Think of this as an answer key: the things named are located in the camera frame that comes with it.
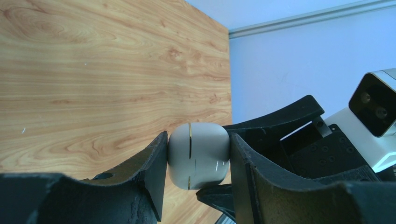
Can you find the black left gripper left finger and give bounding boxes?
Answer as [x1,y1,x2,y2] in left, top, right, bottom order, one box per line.
[0,132,168,224]

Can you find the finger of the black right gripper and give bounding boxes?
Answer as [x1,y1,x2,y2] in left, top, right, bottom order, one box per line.
[196,184,236,222]
[223,95,325,154]

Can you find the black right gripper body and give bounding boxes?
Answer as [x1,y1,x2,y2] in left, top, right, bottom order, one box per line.
[272,123,379,182]

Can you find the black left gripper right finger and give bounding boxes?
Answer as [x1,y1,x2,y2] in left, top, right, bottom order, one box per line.
[231,134,396,224]

